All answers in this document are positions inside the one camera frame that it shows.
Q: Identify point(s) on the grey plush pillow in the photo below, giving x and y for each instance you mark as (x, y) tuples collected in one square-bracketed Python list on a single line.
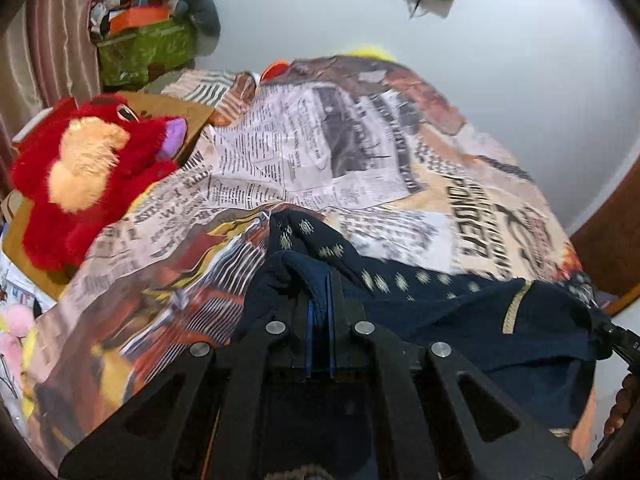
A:
[(204, 16)]

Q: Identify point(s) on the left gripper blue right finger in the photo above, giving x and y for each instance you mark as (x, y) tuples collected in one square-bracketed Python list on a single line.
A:
[(394, 442)]

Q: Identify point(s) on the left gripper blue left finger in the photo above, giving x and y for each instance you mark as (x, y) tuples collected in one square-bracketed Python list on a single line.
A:
[(264, 427)]

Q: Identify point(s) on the person's right hand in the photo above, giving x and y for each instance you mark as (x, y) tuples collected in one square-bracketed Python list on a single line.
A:
[(624, 401)]

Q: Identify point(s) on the red plush toy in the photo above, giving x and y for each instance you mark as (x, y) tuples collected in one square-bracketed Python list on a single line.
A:
[(82, 167)]

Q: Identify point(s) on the brown cardboard box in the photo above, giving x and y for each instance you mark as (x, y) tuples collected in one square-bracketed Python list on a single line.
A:
[(52, 283)]

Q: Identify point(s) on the striped maroon curtain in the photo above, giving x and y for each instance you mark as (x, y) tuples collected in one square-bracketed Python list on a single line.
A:
[(46, 55)]

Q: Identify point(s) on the printed newspaper pattern blanket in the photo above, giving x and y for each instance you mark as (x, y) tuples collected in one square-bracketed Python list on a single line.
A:
[(368, 148)]

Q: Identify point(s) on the navy patterned hooded garment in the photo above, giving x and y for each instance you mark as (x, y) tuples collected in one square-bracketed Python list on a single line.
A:
[(533, 339)]

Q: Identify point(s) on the yellow fleece blanket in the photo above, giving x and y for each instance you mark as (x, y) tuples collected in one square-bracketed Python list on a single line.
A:
[(374, 52)]

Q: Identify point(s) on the brown wooden door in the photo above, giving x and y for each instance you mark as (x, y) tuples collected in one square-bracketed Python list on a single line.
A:
[(608, 243)]

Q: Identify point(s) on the green storage box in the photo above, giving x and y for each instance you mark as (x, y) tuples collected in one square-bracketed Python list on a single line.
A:
[(133, 57)]

